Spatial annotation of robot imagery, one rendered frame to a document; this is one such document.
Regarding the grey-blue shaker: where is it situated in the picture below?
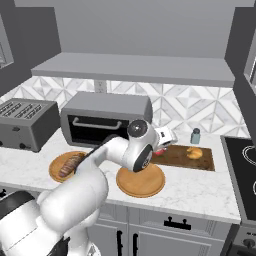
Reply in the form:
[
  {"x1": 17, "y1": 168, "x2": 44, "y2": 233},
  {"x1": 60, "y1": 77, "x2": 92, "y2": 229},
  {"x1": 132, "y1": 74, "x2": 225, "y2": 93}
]
[{"x1": 190, "y1": 127, "x2": 202, "y2": 145}]

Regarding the black drawer handle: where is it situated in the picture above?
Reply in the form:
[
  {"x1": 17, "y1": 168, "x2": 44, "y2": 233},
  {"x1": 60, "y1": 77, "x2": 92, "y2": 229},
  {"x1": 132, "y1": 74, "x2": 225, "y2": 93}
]
[{"x1": 163, "y1": 216, "x2": 193, "y2": 231}]

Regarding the white wall outlet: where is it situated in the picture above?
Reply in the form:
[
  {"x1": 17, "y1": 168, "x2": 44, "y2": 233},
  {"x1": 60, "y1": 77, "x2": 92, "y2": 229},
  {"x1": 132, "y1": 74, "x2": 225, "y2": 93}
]
[{"x1": 94, "y1": 79, "x2": 108, "y2": 95}]

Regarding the black cupboard door handle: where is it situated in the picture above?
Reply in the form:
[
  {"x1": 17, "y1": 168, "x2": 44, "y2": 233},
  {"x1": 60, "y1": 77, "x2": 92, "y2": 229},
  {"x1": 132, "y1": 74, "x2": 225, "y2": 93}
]
[
  {"x1": 116, "y1": 229, "x2": 124, "y2": 256},
  {"x1": 132, "y1": 232, "x2": 140, "y2": 256}
]

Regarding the grey wall shelf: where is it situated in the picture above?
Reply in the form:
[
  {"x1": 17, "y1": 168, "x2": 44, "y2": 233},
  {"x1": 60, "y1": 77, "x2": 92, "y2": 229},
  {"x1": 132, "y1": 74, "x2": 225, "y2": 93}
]
[{"x1": 30, "y1": 51, "x2": 236, "y2": 89}]

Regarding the grey toaster oven handle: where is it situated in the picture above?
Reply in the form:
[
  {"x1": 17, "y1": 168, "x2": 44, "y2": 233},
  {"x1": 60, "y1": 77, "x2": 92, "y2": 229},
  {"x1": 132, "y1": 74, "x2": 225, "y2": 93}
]
[{"x1": 72, "y1": 116, "x2": 123, "y2": 131}]

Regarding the grey wall cabinet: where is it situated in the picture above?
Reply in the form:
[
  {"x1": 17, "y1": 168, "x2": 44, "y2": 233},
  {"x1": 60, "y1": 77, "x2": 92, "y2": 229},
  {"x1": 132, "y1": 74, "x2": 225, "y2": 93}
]
[
  {"x1": 0, "y1": 12, "x2": 16, "y2": 70},
  {"x1": 243, "y1": 54, "x2": 256, "y2": 88}
]

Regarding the grey toaster oven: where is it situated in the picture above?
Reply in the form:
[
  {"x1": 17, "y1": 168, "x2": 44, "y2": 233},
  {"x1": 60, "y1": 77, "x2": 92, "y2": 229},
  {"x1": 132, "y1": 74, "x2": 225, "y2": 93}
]
[{"x1": 60, "y1": 91, "x2": 154, "y2": 148}]

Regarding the grey cupboard door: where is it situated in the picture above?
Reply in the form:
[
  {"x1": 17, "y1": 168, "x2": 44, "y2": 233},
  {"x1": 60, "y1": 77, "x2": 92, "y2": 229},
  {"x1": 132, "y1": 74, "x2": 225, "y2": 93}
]
[
  {"x1": 87, "y1": 220, "x2": 130, "y2": 256},
  {"x1": 128, "y1": 224, "x2": 215, "y2": 256}
]

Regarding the dark wooden cutting board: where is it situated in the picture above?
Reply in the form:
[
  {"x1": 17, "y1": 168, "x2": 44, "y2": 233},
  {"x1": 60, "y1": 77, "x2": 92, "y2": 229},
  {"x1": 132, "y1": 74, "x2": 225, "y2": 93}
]
[{"x1": 149, "y1": 143, "x2": 216, "y2": 172}]

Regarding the toaster oven glass door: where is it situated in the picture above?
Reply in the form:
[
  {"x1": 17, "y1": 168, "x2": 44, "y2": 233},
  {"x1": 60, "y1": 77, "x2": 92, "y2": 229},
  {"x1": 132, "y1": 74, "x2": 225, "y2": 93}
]
[{"x1": 66, "y1": 114, "x2": 131, "y2": 146}]

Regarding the golden croissant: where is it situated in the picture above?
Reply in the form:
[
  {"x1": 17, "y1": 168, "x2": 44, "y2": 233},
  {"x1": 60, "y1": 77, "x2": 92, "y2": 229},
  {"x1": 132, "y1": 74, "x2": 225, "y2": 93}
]
[{"x1": 186, "y1": 146, "x2": 204, "y2": 160}]

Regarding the round wooden plate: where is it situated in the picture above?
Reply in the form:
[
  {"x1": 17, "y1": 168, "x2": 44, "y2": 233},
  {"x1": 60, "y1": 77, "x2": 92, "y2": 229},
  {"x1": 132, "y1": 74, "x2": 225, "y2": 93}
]
[
  {"x1": 48, "y1": 150, "x2": 89, "y2": 184},
  {"x1": 115, "y1": 162, "x2": 167, "y2": 199}
]

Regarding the grey oven with knob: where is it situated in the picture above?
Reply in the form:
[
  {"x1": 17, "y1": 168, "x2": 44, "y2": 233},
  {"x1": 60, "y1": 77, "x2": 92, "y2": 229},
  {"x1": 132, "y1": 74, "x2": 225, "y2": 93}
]
[{"x1": 222, "y1": 223, "x2": 256, "y2": 256}]

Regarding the black hob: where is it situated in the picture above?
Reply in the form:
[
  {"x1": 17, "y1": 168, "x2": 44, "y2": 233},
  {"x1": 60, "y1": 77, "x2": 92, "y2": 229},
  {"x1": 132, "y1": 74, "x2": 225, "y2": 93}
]
[{"x1": 220, "y1": 134, "x2": 256, "y2": 228}]

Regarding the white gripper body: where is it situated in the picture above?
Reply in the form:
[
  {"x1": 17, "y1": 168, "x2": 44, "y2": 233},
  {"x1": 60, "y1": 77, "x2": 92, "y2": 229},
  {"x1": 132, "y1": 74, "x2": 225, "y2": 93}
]
[{"x1": 163, "y1": 126, "x2": 179, "y2": 146}]

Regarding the grey four-slot toaster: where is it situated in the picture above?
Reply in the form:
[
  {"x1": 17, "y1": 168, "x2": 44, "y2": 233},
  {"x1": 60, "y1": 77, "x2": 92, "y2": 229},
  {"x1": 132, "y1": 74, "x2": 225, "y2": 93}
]
[{"x1": 0, "y1": 97, "x2": 61, "y2": 153}]

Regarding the brown chocolate pastry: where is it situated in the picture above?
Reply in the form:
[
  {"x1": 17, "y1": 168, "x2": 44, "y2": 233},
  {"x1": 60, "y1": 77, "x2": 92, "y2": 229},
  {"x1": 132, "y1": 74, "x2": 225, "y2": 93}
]
[{"x1": 58, "y1": 155, "x2": 83, "y2": 178}]

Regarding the grey narrow drawer front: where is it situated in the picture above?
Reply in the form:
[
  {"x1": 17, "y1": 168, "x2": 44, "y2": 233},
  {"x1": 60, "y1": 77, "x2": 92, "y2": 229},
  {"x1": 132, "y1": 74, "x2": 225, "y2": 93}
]
[{"x1": 99, "y1": 202, "x2": 130, "y2": 225}]

